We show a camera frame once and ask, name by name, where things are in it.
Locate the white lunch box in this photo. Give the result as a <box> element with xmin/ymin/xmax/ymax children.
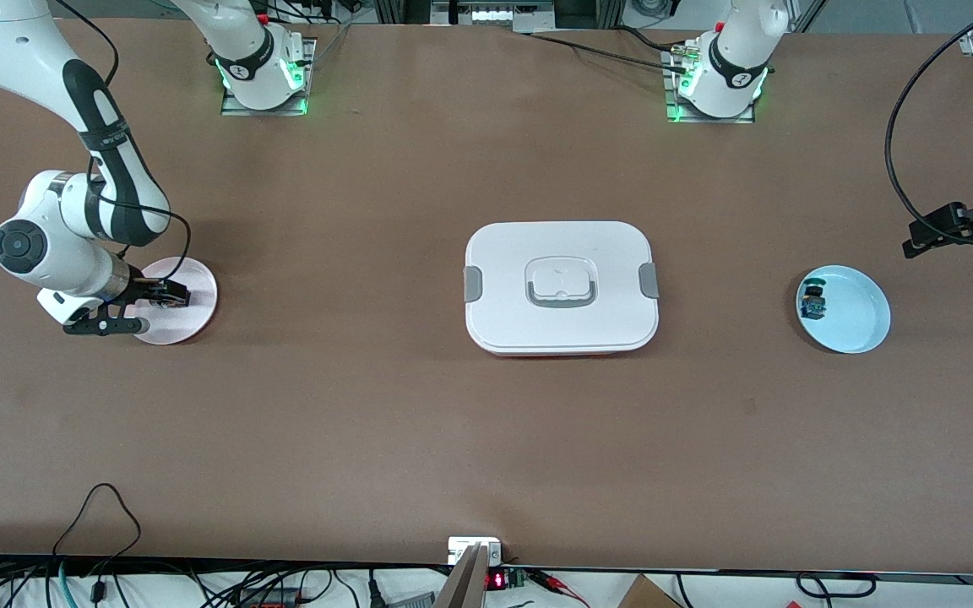
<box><xmin>464</xmin><ymin>221</ymin><xmax>660</xmax><ymax>356</ymax></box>

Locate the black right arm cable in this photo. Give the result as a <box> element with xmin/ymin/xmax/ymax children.
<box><xmin>52</xmin><ymin>0</ymin><xmax>193</xmax><ymax>284</ymax></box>

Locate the aluminium profile bar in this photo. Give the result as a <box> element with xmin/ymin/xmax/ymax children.
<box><xmin>434</xmin><ymin>545</ymin><xmax>487</xmax><ymax>608</ymax></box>

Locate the black cable on table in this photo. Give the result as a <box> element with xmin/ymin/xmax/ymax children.
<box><xmin>520</xmin><ymin>25</ymin><xmax>694</xmax><ymax>75</ymax></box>

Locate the blue switch module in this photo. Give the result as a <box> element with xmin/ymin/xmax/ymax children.
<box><xmin>799</xmin><ymin>279</ymin><xmax>829</xmax><ymax>320</ymax></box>

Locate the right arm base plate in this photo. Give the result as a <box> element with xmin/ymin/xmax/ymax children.
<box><xmin>220</xmin><ymin>38</ymin><xmax>317</xmax><ymax>117</ymax></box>

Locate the white round plate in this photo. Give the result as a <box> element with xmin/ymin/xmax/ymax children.
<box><xmin>125</xmin><ymin>257</ymin><xmax>219</xmax><ymax>345</ymax></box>

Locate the light blue round plate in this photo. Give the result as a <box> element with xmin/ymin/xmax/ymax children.
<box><xmin>796</xmin><ymin>265</ymin><xmax>891</xmax><ymax>354</ymax></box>

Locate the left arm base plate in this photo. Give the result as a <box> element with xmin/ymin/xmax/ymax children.
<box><xmin>664</xmin><ymin>46</ymin><xmax>756</xmax><ymax>125</ymax></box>

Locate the thin black looped cable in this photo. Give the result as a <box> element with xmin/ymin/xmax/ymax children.
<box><xmin>52</xmin><ymin>483</ymin><xmax>143</xmax><ymax>565</ymax></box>

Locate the black coiled cable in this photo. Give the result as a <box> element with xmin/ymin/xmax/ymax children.
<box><xmin>795</xmin><ymin>573</ymin><xmax>878</xmax><ymax>599</ymax></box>

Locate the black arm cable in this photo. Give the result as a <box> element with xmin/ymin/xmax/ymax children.
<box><xmin>883</xmin><ymin>0</ymin><xmax>973</xmax><ymax>247</ymax></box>
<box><xmin>52</xmin><ymin>0</ymin><xmax>193</xmax><ymax>284</ymax></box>

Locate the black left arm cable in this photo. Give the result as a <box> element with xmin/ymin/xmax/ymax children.
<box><xmin>883</xmin><ymin>0</ymin><xmax>973</xmax><ymax>247</ymax></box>

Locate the brown cardboard box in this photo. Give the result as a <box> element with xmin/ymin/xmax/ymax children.
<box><xmin>617</xmin><ymin>574</ymin><xmax>682</xmax><ymax>608</ymax></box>

